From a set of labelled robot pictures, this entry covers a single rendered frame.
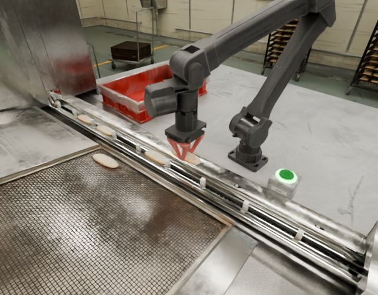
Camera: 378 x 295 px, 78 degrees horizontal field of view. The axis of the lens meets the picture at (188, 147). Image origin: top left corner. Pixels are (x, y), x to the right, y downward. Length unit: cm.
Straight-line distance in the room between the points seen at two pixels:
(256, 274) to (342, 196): 38
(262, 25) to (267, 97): 21
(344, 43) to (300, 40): 417
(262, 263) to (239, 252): 10
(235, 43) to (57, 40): 86
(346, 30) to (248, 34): 433
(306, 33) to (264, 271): 61
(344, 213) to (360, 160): 30
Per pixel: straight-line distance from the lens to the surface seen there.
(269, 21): 64
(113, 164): 72
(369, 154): 108
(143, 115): 104
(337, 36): 493
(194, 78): 51
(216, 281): 48
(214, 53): 54
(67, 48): 127
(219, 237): 54
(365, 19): 486
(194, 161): 64
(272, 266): 62
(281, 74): 75
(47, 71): 125
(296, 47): 76
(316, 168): 91
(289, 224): 66
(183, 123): 58
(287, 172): 71
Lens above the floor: 135
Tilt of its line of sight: 36 degrees down
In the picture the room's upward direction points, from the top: straight up
